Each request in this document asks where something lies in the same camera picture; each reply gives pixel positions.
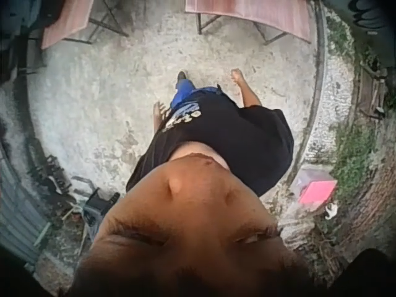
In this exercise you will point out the pink cloth folding table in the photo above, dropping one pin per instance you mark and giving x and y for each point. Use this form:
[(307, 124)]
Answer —
[(66, 23), (256, 15)]

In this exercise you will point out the small white object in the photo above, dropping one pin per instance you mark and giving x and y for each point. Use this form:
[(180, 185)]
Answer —
[(331, 211)]

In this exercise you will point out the person's legs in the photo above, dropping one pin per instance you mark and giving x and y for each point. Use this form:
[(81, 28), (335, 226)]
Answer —
[(182, 92)]

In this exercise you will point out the heap of black metal parts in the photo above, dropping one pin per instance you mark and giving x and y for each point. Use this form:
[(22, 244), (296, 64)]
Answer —
[(51, 181)]

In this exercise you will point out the corrugated metal sheet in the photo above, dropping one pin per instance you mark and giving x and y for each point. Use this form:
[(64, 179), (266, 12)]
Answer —
[(17, 213)]

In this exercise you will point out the person's right hand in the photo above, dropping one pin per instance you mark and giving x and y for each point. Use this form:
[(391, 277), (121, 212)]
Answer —
[(237, 76)]

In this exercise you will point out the person's left hand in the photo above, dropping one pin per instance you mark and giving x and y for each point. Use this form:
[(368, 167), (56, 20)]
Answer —
[(159, 113)]

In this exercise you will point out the pink plastic box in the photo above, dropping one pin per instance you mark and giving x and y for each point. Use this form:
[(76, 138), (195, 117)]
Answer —
[(317, 190)]

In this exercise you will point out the heap of wooden boards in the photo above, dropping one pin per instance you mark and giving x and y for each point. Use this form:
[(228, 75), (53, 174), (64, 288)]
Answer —
[(371, 92)]

